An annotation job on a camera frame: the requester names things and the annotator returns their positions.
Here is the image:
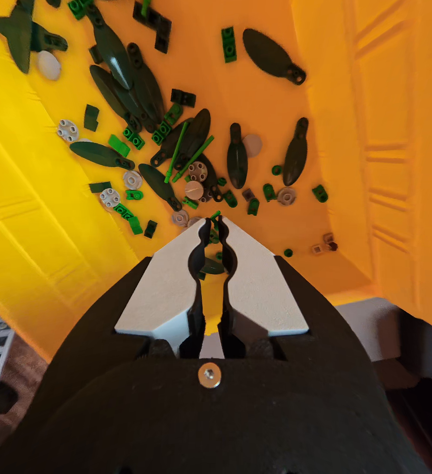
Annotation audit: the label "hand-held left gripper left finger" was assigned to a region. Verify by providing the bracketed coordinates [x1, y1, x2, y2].
[114, 218, 211, 359]

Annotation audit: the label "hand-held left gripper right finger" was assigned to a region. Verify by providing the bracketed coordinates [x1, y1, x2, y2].
[218, 215, 310, 359]

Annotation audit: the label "yellow plastic bin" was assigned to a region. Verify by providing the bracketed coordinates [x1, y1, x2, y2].
[0, 0, 432, 364]

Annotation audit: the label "pile of dark green leaf pieces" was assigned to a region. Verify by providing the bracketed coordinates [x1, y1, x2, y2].
[0, 0, 310, 275]

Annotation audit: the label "scattered grey round brick pieces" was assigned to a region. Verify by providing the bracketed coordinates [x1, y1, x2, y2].
[37, 50, 297, 227]

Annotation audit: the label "black angled brick plate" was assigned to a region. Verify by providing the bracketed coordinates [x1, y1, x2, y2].
[132, 0, 173, 55]

